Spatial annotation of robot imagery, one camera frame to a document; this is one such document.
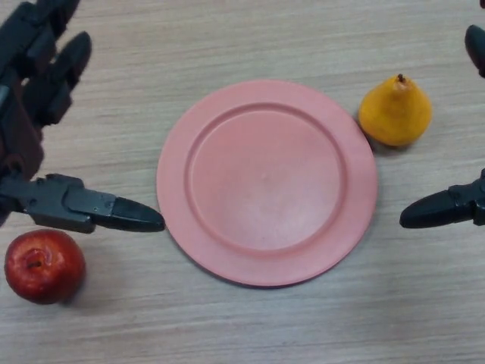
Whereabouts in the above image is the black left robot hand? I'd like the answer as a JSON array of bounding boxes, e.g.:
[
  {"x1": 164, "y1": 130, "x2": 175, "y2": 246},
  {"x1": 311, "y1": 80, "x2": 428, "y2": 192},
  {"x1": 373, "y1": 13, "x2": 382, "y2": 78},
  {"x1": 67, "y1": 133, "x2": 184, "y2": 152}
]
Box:
[{"x1": 0, "y1": 0, "x2": 166, "y2": 234}]

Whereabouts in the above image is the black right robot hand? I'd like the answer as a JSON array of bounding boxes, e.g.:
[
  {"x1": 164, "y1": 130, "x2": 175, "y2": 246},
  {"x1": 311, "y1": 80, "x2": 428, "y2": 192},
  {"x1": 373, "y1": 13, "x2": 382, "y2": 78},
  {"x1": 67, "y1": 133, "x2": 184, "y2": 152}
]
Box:
[{"x1": 399, "y1": 24, "x2": 485, "y2": 230}]

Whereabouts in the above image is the red apple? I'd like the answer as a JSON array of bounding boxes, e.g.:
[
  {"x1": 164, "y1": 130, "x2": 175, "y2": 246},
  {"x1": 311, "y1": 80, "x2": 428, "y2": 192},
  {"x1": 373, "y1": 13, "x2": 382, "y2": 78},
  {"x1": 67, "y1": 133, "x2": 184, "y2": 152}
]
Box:
[{"x1": 4, "y1": 228, "x2": 86, "y2": 305}]

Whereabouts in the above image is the pink round plate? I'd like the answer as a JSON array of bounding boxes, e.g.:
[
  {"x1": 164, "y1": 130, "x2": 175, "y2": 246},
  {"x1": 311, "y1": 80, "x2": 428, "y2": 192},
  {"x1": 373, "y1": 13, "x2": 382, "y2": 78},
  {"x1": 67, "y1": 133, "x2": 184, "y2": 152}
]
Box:
[{"x1": 156, "y1": 78, "x2": 379, "y2": 290}]

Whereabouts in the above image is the yellow pear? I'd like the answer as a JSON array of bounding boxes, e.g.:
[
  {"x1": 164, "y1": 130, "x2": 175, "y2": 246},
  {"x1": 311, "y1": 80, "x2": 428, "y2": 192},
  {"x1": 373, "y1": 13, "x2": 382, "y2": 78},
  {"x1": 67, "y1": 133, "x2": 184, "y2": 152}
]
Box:
[{"x1": 358, "y1": 73, "x2": 433, "y2": 147}]

